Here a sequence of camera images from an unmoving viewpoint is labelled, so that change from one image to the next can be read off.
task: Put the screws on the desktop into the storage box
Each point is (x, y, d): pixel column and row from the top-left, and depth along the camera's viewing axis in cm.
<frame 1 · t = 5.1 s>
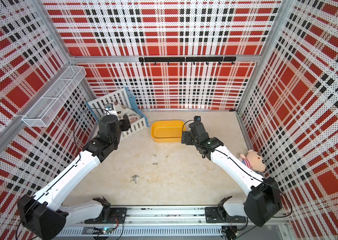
left hand: (122, 117, 77), fingers open
right hand: (190, 135, 82), fingers open
yellow plastic storage box: (166, 131, 109), on the table
pink plush pig toy: (256, 159, 86), point 10 cm above the table
silver screw on desktop: (155, 163, 93), on the table
silver screw near box: (155, 155, 98), on the table
silver screw at centre: (167, 156, 98), on the table

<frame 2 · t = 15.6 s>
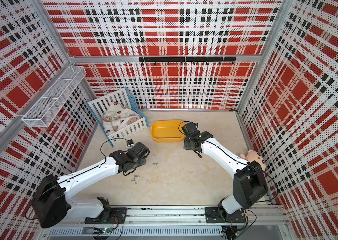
left hand: (143, 158, 85), fingers closed
right hand: (192, 143, 86), fingers open
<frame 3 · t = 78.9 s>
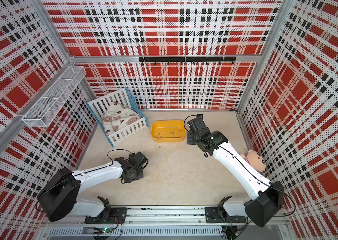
left hand: (140, 175, 87), fingers closed
right hand: (194, 135, 77), fingers open
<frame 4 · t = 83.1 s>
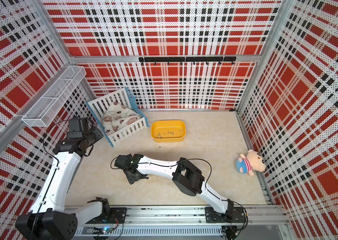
left hand: (99, 133, 77), fingers open
right hand: (138, 176, 84), fingers open
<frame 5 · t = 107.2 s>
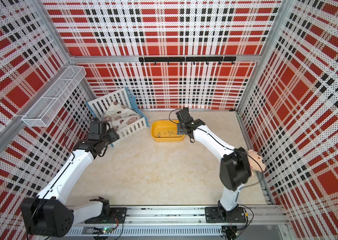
left hand: (113, 134, 83), fingers open
right hand: (189, 125, 88), fingers open
